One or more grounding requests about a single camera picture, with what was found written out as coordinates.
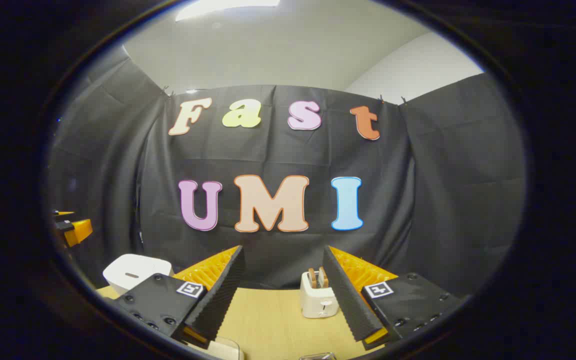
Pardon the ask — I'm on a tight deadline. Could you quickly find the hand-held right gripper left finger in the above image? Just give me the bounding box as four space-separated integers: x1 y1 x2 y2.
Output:
116 244 246 347

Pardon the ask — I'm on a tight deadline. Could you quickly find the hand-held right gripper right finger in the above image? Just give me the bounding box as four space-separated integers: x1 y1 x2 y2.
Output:
321 245 470 352

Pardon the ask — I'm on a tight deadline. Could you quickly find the white rice cooker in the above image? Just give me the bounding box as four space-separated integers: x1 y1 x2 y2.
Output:
102 253 175 296

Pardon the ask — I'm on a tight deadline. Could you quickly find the white toaster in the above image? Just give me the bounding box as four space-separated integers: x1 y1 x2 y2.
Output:
300 272 340 319

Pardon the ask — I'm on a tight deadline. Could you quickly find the black backdrop cloth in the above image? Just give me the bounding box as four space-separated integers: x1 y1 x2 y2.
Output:
45 45 529 301

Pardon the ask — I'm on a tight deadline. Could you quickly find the ceiling light panel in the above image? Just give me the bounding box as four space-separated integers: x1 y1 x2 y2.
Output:
175 0 281 22

